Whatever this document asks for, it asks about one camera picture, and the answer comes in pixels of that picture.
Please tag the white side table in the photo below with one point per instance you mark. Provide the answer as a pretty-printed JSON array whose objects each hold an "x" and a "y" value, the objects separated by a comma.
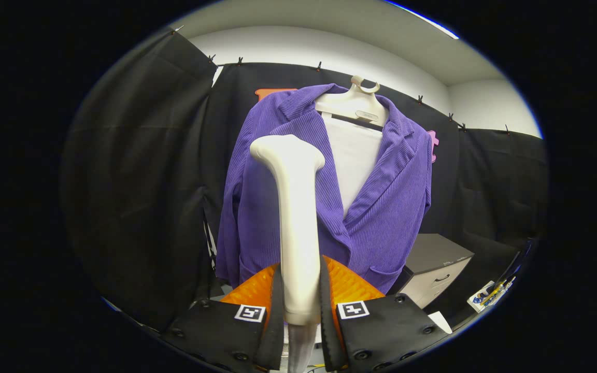
[{"x": 480, "y": 299}]

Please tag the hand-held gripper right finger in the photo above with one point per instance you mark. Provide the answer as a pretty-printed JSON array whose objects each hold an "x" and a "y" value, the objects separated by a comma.
[{"x": 328, "y": 336}]

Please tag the white garment steamer head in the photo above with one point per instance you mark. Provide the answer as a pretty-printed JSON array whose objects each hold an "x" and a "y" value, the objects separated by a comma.
[{"x": 298, "y": 233}]

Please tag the white flat board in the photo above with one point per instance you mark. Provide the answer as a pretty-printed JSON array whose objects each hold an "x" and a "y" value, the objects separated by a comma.
[{"x": 439, "y": 322}]

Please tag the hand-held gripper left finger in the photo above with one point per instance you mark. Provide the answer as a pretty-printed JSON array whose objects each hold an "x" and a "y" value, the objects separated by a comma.
[{"x": 276, "y": 331}]

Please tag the white undershirt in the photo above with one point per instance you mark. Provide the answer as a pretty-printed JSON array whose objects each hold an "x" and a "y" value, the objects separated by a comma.
[{"x": 353, "y": 160}]

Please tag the grey cabinet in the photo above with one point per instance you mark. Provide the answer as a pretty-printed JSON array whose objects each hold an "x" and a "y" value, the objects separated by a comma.
[{"x": 433, "y": 254}]

